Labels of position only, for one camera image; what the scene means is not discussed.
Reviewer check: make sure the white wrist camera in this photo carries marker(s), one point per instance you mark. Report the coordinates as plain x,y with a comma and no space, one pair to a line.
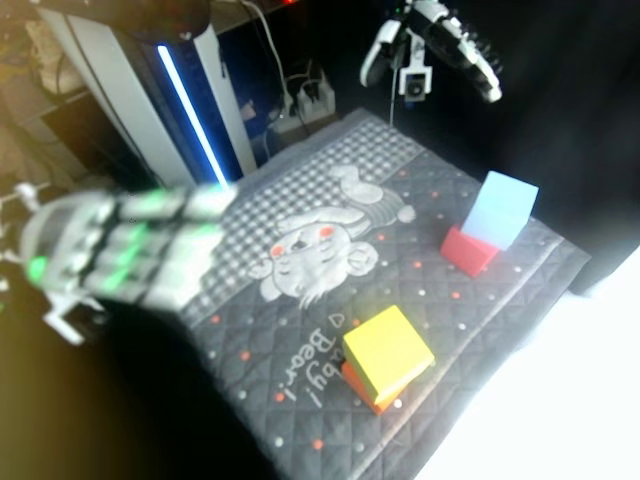
415,87

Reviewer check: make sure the orange foam cube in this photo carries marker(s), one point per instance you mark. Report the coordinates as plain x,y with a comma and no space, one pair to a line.
362,392

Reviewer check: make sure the dark red foam cube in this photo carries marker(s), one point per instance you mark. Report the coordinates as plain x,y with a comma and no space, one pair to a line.
467,255

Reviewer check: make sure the white column with blue light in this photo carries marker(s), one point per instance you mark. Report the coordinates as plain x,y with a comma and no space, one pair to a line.
125,100

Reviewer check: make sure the blue foam cube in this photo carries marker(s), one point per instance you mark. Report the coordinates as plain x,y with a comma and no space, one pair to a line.
500,210

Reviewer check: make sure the white power strip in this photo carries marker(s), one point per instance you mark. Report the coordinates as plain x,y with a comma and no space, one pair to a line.
315,102

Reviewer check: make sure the yellow cube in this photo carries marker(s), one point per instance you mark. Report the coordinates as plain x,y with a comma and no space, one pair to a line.
387,352

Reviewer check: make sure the grey quilt with bear print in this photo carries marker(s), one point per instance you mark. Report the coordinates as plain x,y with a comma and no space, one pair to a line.
310,310

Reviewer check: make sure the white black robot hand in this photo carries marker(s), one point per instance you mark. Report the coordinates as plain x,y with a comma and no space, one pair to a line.
125,240
465,45

